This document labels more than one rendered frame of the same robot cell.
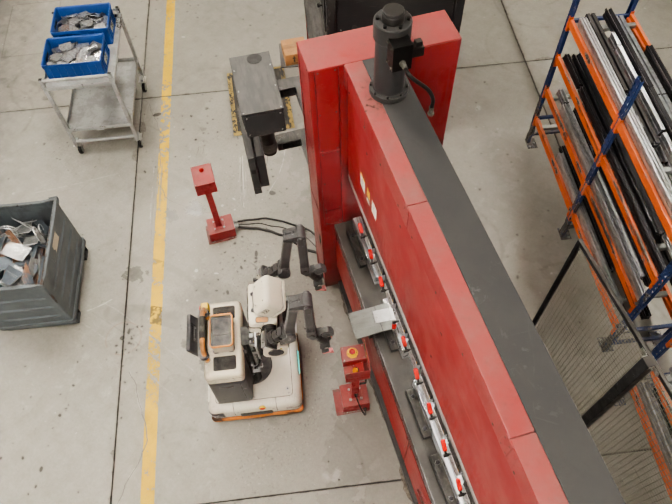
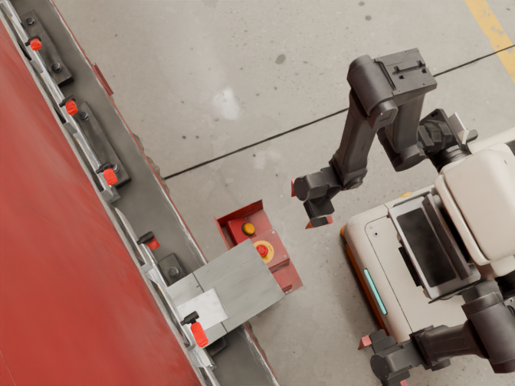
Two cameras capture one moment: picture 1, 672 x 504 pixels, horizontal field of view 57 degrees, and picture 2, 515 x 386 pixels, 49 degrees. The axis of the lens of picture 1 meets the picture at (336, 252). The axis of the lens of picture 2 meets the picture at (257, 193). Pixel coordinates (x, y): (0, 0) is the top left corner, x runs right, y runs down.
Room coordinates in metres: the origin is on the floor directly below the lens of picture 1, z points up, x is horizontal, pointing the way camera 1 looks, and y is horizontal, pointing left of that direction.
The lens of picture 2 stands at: (1.91, -0.12, 2.46)
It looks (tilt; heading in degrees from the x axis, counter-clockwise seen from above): 72 degrees down; 170
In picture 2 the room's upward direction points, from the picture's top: 8 degrees counter-clockwise
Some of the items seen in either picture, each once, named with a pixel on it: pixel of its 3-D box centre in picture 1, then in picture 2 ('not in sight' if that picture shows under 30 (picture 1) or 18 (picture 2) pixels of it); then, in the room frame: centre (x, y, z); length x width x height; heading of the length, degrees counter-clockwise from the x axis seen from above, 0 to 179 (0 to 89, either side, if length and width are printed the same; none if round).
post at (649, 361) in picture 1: (578, 428); not in sight; (0.95, -1.31, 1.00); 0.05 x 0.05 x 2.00; 14
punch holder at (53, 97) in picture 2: (432, 384); (38, 106); (1.15, -0.49, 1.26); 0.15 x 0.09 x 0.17; 14
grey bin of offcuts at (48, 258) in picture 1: (30, 267); not in sight; (2.58, 2.41, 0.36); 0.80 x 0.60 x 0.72; 4
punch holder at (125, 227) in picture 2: (407, 320); (113, 244); (1.54, -0.39, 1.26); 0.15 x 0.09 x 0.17; 14
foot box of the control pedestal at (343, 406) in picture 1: (350, 397); (267, 275); (1.51, -0.06, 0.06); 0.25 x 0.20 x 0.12; 97
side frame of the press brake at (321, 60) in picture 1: (373, 176); not in sight; (2.70, -0.28, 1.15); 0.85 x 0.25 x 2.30; 104
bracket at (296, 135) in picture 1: (298, 154); not in sight; (2.91, 0.23, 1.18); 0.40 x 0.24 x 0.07; 14
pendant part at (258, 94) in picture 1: (264, 131); not in sight; (2.81, 0.43, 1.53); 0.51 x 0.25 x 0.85; 11
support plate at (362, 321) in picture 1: (372, 320); (224, 293); (1.68, -0.21, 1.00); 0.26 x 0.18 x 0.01; 104
